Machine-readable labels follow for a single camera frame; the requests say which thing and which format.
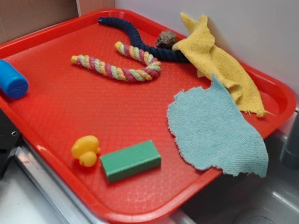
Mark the blue plastic bottle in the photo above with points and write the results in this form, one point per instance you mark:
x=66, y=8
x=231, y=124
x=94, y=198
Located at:
x=12, y=82

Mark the red plastic tray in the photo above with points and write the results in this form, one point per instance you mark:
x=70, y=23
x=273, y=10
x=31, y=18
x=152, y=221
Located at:
x=65, y=102

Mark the green rectangular block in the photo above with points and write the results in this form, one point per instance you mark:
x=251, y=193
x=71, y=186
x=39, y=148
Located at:
x=130, y=161

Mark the light blue cloth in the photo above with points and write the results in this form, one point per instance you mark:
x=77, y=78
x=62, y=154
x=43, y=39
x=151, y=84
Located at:
x=210, y=131

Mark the yellow rubber duck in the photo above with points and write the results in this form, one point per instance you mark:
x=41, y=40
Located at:
x=86, y=150

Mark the brown rock-like lump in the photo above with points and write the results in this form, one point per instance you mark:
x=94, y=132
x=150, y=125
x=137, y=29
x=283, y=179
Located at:
x=166, y=39

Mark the yellow cloth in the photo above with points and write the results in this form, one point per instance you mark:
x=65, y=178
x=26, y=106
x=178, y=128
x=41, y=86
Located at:
x=211, y=61

